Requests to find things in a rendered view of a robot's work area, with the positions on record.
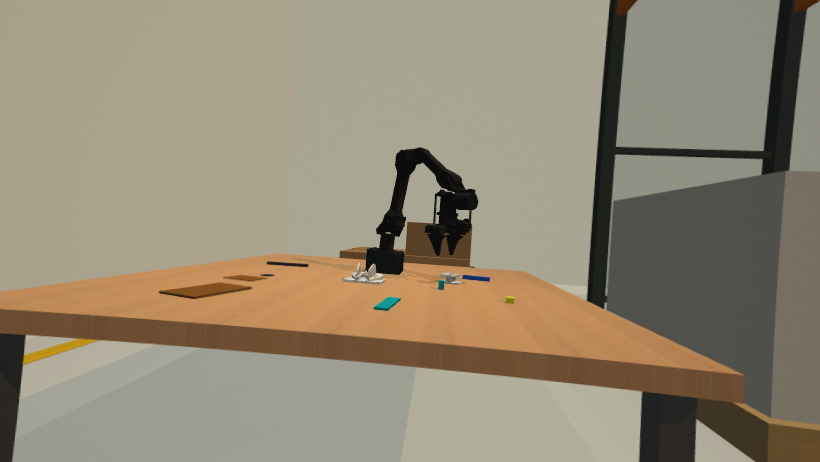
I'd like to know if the teal flat plate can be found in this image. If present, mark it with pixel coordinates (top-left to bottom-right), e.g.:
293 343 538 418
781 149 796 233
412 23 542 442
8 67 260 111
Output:
374 297 401 311

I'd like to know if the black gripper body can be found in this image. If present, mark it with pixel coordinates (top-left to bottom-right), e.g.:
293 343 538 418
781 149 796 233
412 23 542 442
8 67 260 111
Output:
425 209 466 236

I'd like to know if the blue rectangular bar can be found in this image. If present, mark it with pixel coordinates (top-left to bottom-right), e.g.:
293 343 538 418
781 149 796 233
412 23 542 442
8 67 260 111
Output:
462 275 490 282

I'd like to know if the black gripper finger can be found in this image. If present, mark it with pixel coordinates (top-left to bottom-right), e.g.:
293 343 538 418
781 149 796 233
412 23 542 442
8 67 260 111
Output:
427 234 446 256
446 235 464 255

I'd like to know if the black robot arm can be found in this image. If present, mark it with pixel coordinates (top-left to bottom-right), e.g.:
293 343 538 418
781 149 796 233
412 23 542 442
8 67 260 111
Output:
376 147 478 252

